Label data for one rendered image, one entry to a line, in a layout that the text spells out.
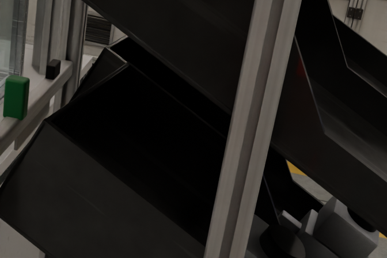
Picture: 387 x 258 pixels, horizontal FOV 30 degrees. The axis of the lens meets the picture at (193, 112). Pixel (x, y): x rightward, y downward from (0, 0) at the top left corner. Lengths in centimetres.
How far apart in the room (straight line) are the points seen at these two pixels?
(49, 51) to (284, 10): 164
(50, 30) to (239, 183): 159
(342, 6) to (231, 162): 385
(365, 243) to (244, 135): 28
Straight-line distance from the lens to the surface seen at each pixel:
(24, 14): 179
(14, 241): 172
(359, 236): 60
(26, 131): 63
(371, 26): 422
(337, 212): 60
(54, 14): 189
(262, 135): 34
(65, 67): 67
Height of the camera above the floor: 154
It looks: 22 degrees down
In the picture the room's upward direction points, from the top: 10 degrees clockwise
